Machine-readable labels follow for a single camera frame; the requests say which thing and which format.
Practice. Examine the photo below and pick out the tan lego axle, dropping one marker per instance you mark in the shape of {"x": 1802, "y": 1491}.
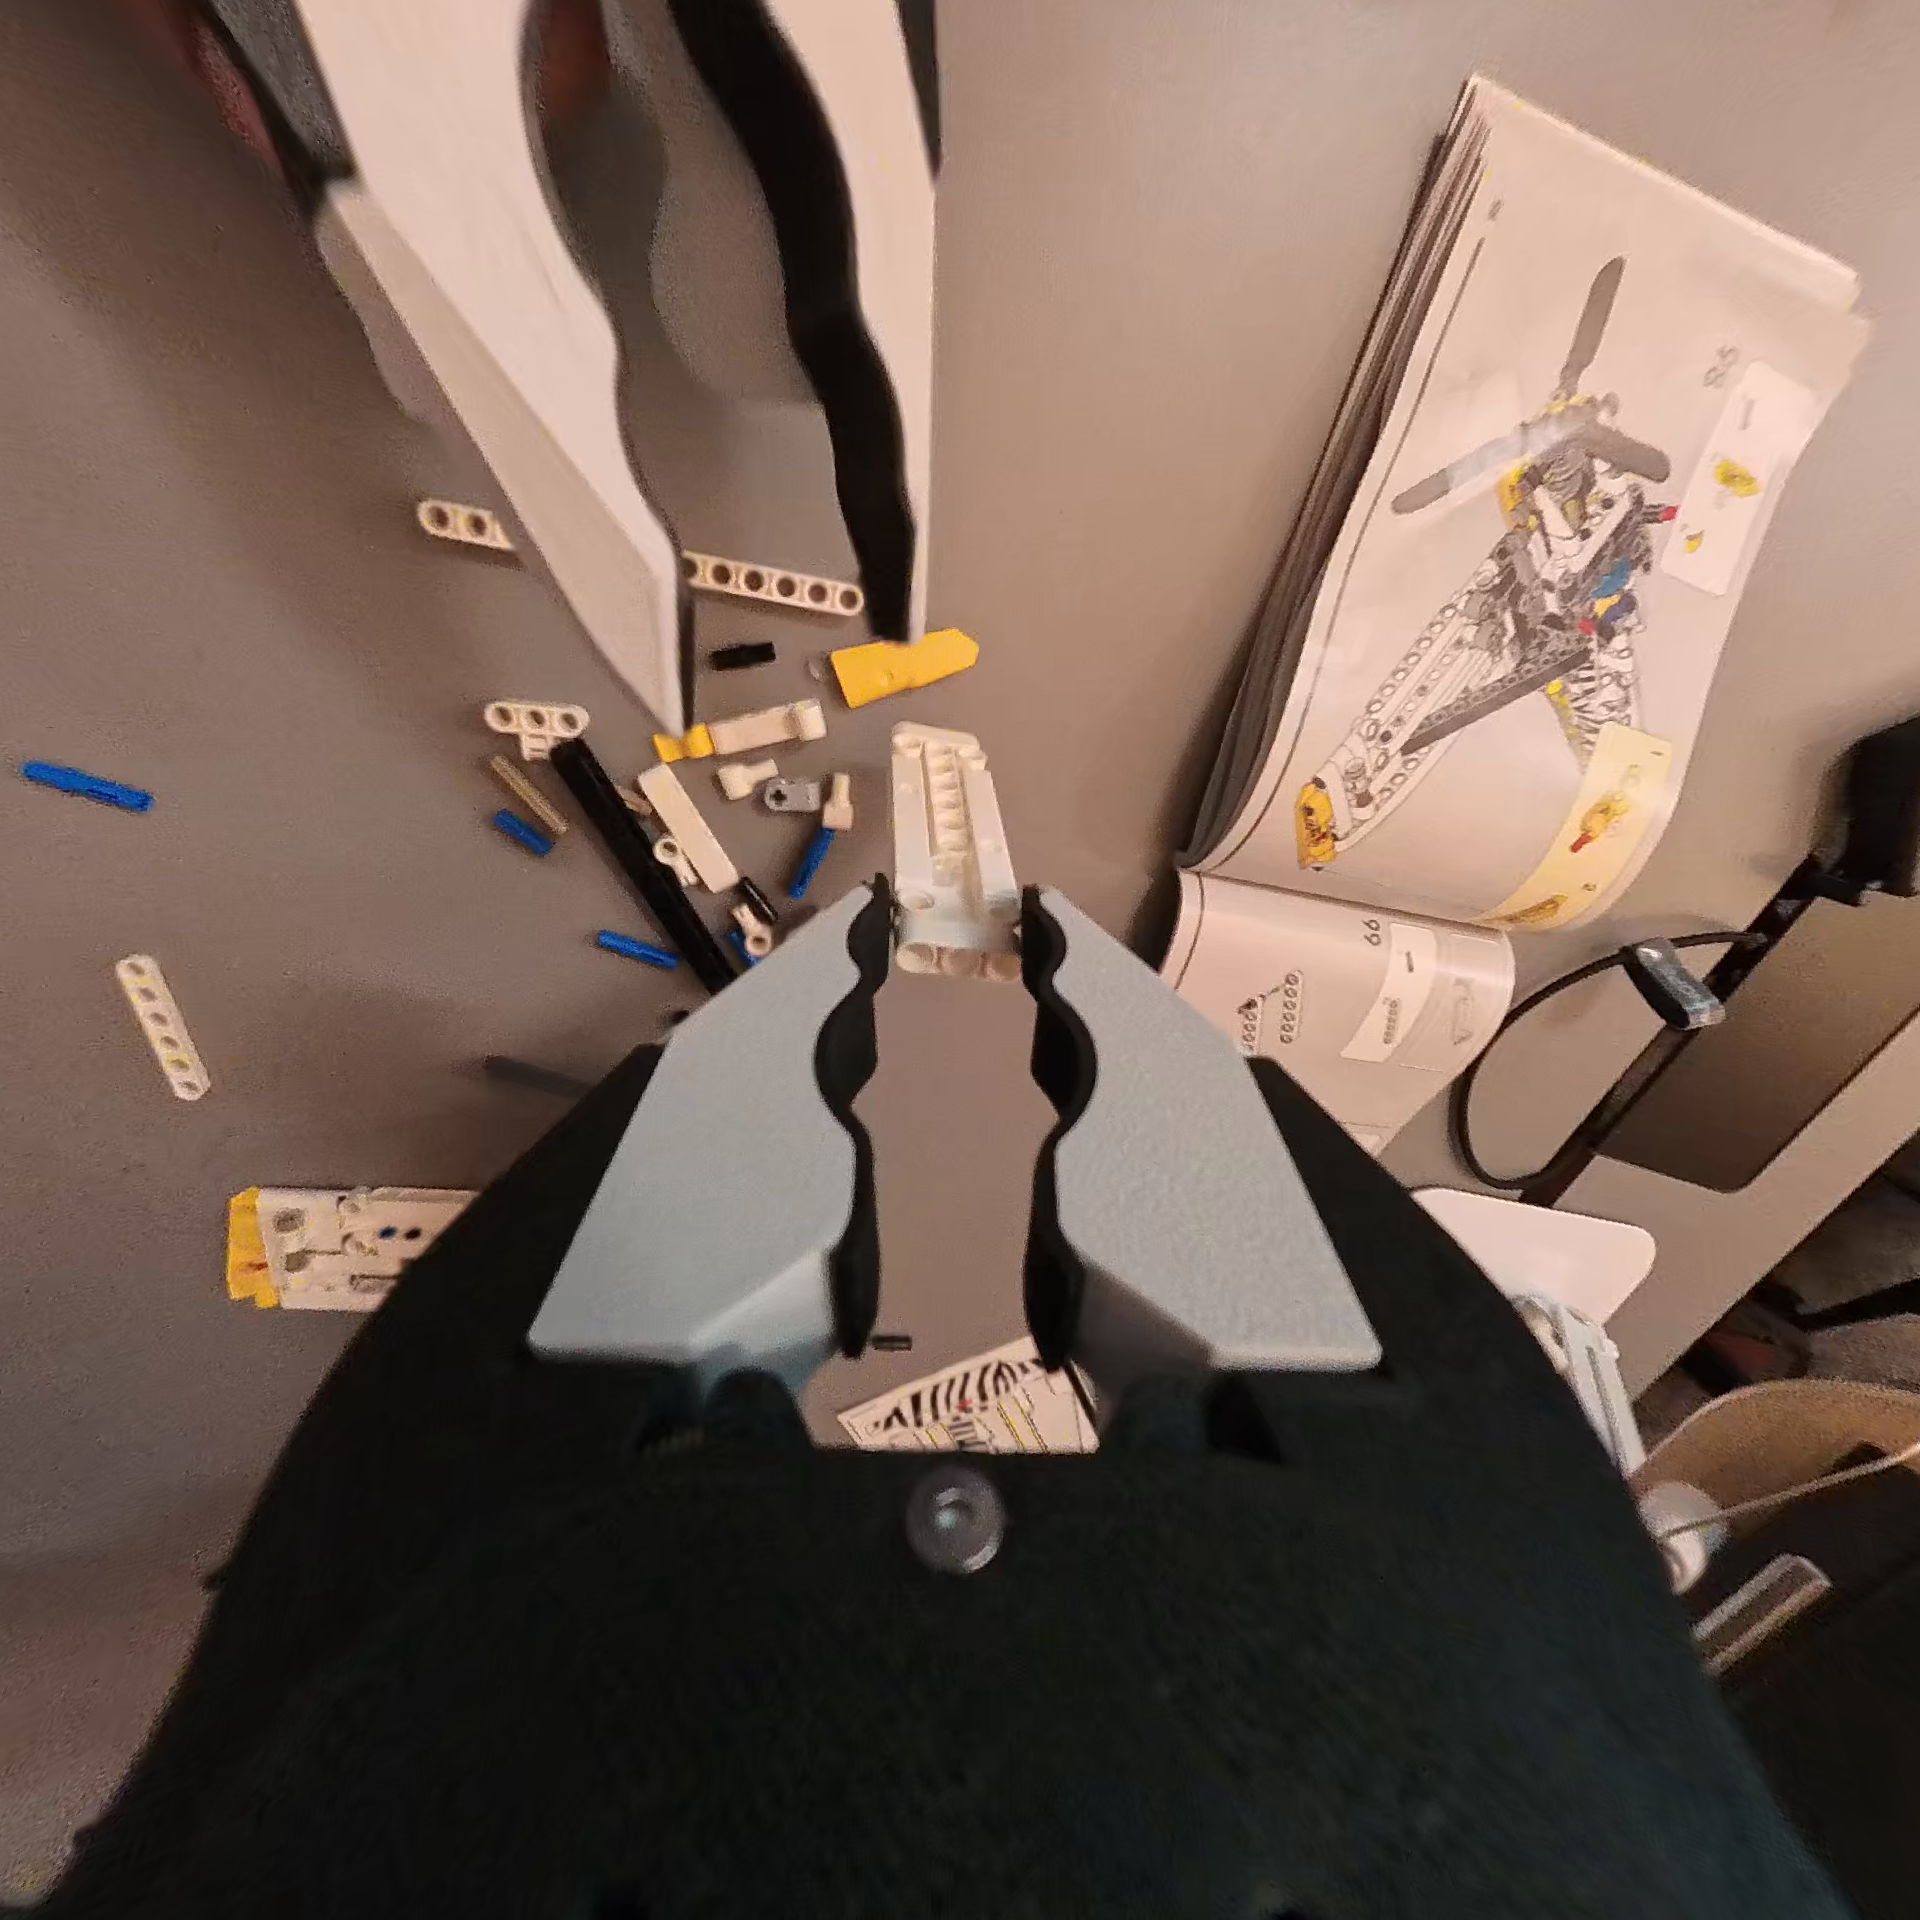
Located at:
{"x": 530, "y": 797}

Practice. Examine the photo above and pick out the long white lego beam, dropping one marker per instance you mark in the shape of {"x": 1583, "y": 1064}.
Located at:
{"x": 773, "y": 585}

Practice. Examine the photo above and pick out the thick white lego beam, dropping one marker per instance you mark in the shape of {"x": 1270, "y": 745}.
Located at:
{"x": 686, "y": 825}

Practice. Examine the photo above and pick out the grey lego connector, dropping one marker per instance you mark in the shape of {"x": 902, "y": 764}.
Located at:
{"x": 787, "y": 793}

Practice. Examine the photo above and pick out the black flat slab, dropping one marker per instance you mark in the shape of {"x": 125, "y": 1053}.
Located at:
{"x": 1770, "y": 1049}

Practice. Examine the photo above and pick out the white lego panel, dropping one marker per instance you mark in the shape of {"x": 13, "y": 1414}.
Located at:
{"x": 955, "y": 840}

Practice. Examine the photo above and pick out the small white lego connector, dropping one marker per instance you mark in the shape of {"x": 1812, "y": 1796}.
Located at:
{"x": 675, "y": 857}

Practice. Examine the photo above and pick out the long black lego beam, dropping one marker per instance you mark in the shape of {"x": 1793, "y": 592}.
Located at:
{"x": 630, "y": 855}

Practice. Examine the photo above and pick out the striped sticker sheet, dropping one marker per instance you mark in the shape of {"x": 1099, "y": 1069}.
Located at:
{"x": 962, "y": 1412}

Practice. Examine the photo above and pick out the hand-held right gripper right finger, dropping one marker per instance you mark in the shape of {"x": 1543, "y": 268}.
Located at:
{"x": 1201, "y": 1200}

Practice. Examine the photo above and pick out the white T-shaped lego piece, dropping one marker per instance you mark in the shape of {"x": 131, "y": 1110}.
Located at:
{"x": 537, "y": 721}

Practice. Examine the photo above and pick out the short white lego beam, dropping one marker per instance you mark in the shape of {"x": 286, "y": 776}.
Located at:
{"x": 163, "y": 1027}
{"x": 764, "y": 731}

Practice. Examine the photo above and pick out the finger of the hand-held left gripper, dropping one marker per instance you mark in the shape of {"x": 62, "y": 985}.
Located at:
{"x": 909, "y": 225}
{"x": 451, "y": 225}

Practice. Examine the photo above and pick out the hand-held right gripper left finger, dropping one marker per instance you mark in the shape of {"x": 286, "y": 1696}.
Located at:
{"x": 705, "y": 1185}

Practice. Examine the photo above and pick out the black screen with tan rim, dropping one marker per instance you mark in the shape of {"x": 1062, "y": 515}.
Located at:
{"x": 1801, "y": 1440}

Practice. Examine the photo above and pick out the small yellow lego piece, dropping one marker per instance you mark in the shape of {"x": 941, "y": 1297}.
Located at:
{"x": 682, "y": 744}

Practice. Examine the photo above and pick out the open instruction booklet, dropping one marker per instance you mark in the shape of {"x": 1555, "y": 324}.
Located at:
{"x": 1500, "y": 599}

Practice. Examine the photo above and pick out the lego helicopter model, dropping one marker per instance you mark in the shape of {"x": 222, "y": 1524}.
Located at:
{"x": 347, "y": 1244}

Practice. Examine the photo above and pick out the white adjustable stand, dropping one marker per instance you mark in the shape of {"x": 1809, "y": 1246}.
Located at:
{"x": 1547, "y": 1244}

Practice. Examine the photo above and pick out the yellow wedge lego panel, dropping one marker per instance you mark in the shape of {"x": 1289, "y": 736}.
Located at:
{"x": 902, "y": 671}

